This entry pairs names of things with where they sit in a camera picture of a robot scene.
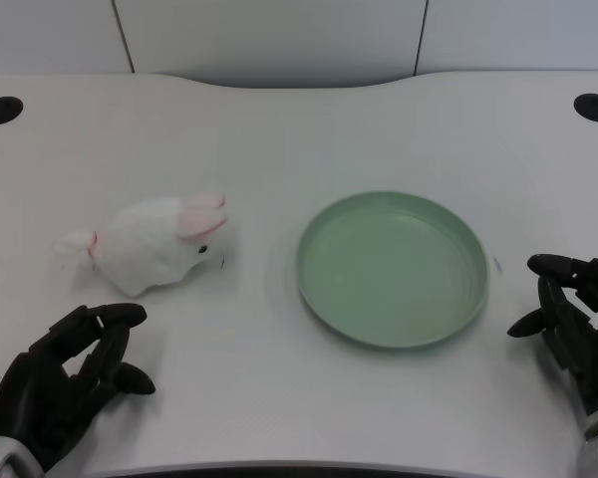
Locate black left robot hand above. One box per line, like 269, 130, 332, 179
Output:
0, 303, 157, 472

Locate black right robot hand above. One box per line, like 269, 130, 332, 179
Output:
506, 253, 598, 418

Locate white rabbit plush doll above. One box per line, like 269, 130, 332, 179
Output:
54, 189, 229, 299

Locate green round plate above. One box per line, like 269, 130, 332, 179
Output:
297, 189, 491, 351

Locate black table cable grommet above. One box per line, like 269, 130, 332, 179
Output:
0, 96, 24, 125
572, 92, 598, 122

